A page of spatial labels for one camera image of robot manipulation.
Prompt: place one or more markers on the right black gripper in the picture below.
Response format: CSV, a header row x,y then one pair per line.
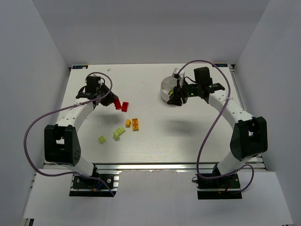
x,y
179,93

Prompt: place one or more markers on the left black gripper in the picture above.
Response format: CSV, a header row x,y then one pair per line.
x,y
108,99

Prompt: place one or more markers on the small red lego piece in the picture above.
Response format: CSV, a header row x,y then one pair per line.
x,y
117,104

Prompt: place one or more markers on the red lego brick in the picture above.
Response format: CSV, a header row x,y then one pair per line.
x,y
125,106

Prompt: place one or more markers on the small orange lego brick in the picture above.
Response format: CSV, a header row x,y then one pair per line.
x,y
128,123

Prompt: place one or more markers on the orange yellow lego brick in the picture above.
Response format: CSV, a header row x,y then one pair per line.
x,y
135,124

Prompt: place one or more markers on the pale green lego brick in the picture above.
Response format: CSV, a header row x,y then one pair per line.
x,y
118,132

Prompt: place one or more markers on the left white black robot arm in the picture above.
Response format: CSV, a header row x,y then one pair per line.
x,y
61,142

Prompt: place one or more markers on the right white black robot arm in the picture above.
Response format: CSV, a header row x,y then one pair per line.
x,y
217,97

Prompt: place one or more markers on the white round divided container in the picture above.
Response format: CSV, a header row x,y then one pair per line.
x,y
167,85

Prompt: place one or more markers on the small pale green lego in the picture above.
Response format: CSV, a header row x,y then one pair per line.
x,y
101,139

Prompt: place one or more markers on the left blue table label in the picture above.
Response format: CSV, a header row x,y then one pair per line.
x,y
74,67

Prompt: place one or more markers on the blue table label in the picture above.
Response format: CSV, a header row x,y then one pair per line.
x,y
74,67
221,64

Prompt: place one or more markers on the right blue table label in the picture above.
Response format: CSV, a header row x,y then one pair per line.
x,y
221,64

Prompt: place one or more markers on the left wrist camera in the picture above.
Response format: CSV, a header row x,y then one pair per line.
x,y
100,80

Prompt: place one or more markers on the aluminium front rail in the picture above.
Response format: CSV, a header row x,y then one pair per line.
x,y
206,166

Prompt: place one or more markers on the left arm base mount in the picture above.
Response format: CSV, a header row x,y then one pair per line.
x,y
81,187

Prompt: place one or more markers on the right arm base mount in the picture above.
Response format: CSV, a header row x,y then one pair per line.
x,y
227,188

